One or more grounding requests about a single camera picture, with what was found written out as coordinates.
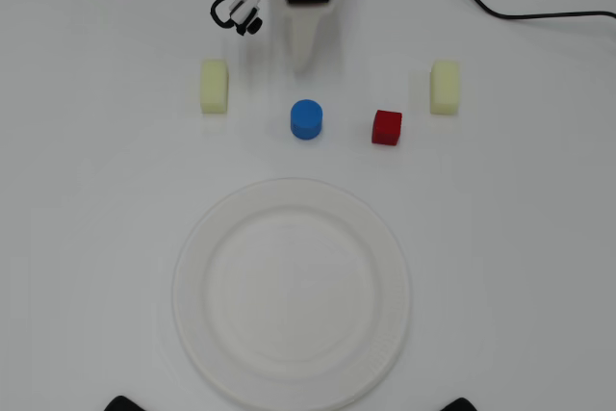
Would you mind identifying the blue cylinder block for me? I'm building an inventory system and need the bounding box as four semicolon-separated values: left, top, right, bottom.
289;98;324;141

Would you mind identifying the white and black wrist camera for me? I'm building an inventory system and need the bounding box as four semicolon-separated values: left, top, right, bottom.
227;0;264;38

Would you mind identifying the black stand foot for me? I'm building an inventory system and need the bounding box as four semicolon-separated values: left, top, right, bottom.
436;397;486;411
103;395;147;411

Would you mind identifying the red cube block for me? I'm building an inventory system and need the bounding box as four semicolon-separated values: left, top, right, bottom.
371;109;403;147

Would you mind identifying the cream foam block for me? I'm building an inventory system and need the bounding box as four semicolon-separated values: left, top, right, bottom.
198;59;230;116
428;59;461;117

